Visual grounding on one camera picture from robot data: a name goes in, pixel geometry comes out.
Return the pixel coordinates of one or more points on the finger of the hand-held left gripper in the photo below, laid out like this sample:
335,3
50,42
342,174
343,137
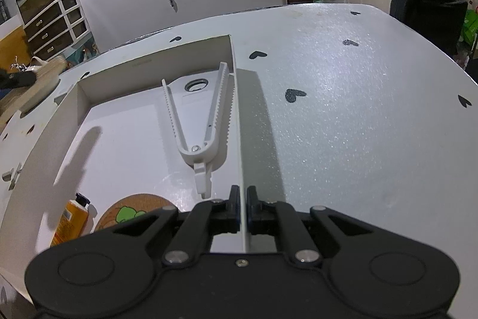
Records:
18,79

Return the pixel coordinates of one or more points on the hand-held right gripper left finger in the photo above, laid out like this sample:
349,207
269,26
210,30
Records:
235,208

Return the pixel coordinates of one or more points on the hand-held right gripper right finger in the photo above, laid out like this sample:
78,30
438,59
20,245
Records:
252,210

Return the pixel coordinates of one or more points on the white plastic jar opener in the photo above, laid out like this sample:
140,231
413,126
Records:
209,132

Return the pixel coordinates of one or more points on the round cork coaster green figure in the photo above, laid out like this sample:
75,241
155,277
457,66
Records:
138,205

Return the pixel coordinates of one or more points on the white shallow cardboard box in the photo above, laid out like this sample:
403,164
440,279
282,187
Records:
127,139

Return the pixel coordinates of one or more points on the orange tube with black cap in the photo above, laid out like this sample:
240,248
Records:
71,220

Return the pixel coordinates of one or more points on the cream cat-shaped ceramic dome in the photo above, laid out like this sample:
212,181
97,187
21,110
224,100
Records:
39,63

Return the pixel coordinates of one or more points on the white drawer unit dark drawers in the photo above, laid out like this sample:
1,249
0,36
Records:
58,27

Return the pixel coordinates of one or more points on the black chair back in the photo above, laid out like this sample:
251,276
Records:
425,16

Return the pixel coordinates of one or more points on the bright green shopping bag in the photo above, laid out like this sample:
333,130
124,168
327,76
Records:
470,27

